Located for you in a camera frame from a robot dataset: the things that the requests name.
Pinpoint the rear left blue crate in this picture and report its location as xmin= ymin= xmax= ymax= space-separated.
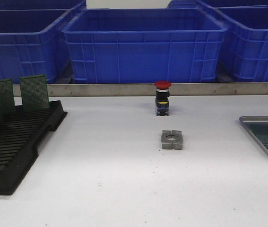
xmin=0 ymin=0 xmax=86 ymax=10

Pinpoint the red emergency stop button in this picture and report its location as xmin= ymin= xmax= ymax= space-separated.
xmin=154 ymin=80 xmax=172 ymax=116

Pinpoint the right blue plastic crate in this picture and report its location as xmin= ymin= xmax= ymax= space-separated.
xmin=215 ymin=7 xmax=268 ymax=82

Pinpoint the blue plastic crate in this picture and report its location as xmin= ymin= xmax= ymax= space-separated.
xmin=215 ymin=7 xmax=268 ymax=82
xmin=0 ymin=9 xmax=72 ymax=84
xmin=63 ymin=9 xmax=227 ymax=84

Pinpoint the steel table edge rail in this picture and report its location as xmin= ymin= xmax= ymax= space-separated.
xmin=13 ymin=82 xmax=268 ymax=97

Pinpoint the left rear green circuit board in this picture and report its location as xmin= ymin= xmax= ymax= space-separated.
xmin=0 ymin=79 xmax=16 ymax=114

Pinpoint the rear right blue crate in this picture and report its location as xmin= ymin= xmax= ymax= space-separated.
xmin=167 ymin=0 xmax=268 ymax=9

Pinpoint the black slotted board rack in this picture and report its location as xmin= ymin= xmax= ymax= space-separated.
xmin=0 ymin=100 xmax=67 ymax=195

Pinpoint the centre blue plastic crate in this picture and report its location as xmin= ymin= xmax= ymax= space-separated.
xmin=63 ymin=9 xmax=227 ymax=84

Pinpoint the left blue plastic crate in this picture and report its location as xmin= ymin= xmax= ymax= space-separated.
xmin=0 ymin=9 xmax=72 ymax=84

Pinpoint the grey metal clamp block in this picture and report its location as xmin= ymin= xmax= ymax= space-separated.
xmin=161 ymin=130 xmax=184 ymax=150

